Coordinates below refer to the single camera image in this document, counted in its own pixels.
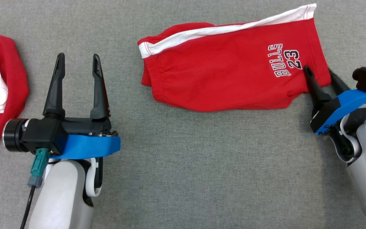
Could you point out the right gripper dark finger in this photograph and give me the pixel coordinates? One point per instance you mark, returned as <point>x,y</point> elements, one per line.
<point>317,92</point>
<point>339,86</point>

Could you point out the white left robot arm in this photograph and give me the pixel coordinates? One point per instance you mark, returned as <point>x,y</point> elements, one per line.
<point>59,197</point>

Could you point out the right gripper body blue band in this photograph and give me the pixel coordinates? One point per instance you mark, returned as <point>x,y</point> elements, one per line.
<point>345,105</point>

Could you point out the red white t-shirt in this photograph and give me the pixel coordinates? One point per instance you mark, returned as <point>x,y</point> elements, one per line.
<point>14,79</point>

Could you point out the red shorts white trim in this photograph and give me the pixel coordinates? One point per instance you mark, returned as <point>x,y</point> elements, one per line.
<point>218,70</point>

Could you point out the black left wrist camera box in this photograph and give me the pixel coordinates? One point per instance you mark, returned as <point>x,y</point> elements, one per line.
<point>43,133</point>

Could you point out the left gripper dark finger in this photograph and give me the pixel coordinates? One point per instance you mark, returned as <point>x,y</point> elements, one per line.
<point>99,98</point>
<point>56,95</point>

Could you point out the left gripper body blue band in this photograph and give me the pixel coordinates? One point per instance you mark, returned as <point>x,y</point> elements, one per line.
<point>87,146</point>

